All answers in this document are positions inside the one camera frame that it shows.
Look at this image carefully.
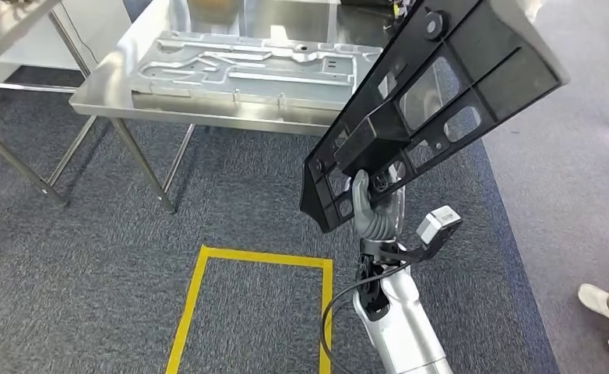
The long black plastic panel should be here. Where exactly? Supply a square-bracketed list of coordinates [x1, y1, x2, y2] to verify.
[299, 0, 571, 235]

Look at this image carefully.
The person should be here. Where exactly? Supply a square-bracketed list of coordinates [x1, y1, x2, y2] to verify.
[578, 282, 609, 368]

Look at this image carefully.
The stainless steel workbench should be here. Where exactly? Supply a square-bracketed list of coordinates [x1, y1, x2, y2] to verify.
[69, 0, 403, 215]

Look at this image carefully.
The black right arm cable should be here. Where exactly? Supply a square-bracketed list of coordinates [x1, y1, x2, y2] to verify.
[319, 260, 415, 374]

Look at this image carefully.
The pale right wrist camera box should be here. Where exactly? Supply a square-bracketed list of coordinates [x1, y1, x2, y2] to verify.
[416, 205, 463, 246]

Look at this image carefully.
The stamped aluminium plate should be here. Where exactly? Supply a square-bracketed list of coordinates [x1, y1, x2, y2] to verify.
[127, 30, 385, 112]

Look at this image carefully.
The white cabinet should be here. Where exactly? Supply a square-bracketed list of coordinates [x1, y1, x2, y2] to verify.
[0, 0, 132, 107]

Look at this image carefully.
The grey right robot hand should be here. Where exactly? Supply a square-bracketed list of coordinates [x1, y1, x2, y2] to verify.
[350, 161, 407, 242]

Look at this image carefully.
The stainless steel table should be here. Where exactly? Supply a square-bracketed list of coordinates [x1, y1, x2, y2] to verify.
[0, 0, 99, 209]

